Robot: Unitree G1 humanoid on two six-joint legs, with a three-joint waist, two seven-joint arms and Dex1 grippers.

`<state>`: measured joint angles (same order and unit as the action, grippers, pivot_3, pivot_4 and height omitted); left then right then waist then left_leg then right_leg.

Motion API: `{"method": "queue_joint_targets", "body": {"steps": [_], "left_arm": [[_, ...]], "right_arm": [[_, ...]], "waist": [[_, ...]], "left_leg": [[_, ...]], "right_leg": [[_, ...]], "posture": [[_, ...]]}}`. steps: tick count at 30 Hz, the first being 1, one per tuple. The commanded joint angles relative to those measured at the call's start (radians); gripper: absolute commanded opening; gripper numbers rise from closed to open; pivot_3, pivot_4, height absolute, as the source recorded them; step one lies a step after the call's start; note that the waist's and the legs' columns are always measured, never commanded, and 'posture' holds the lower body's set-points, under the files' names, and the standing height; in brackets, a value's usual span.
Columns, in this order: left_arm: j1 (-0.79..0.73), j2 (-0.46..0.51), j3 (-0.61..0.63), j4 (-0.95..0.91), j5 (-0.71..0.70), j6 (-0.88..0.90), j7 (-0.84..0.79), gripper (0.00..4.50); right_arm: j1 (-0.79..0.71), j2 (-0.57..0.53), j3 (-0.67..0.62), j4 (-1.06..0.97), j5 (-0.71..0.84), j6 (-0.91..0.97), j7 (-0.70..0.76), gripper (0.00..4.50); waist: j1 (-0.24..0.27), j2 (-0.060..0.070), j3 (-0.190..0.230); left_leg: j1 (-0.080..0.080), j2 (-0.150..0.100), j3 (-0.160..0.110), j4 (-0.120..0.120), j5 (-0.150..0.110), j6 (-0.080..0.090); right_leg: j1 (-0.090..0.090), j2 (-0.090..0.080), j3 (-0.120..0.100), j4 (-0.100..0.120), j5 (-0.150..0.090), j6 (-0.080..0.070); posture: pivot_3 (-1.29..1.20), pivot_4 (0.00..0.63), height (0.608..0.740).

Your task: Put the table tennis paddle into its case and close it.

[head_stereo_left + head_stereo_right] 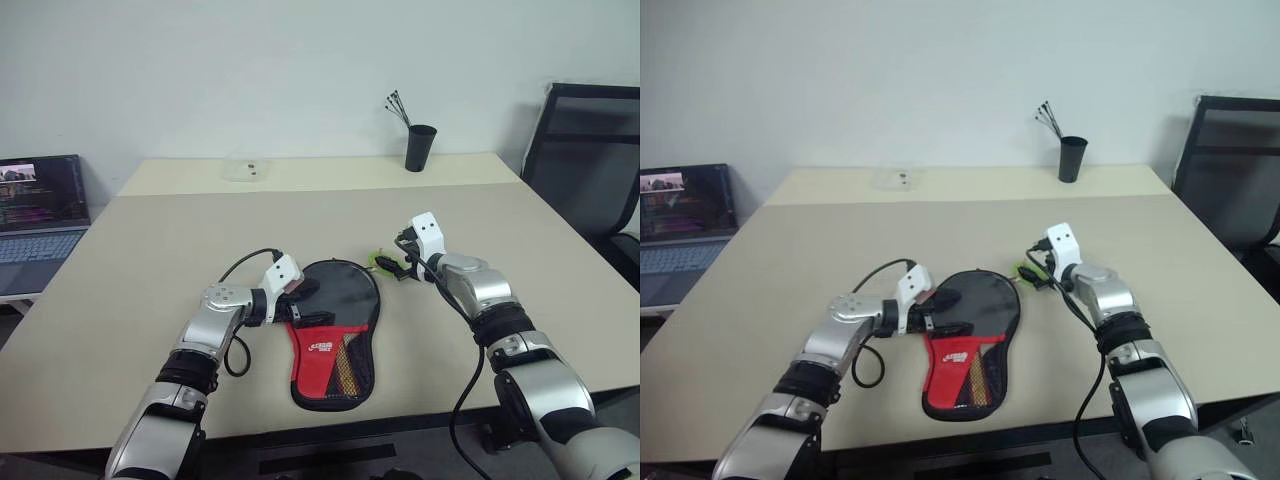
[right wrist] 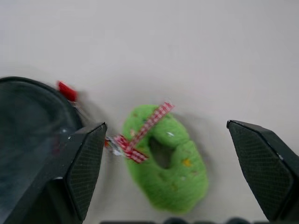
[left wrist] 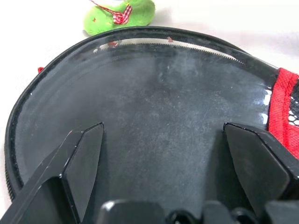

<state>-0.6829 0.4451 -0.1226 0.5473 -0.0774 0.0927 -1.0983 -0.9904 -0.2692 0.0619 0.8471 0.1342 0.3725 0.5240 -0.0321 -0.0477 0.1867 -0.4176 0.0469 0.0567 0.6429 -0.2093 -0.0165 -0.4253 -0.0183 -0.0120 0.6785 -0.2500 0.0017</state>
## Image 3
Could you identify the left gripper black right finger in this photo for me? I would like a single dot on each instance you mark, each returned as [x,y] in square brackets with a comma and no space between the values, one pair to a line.
[264,168]

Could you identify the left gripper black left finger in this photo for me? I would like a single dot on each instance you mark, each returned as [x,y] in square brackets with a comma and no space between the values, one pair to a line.
[51,186]

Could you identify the black red paddle case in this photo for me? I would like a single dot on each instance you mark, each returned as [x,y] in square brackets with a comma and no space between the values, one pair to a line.
[280,112]

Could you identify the black table tennis paddle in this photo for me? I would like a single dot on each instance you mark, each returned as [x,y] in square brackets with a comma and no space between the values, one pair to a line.
[151,112]

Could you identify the green plush toy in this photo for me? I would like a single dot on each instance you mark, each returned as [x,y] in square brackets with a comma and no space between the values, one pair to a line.
[100,18]

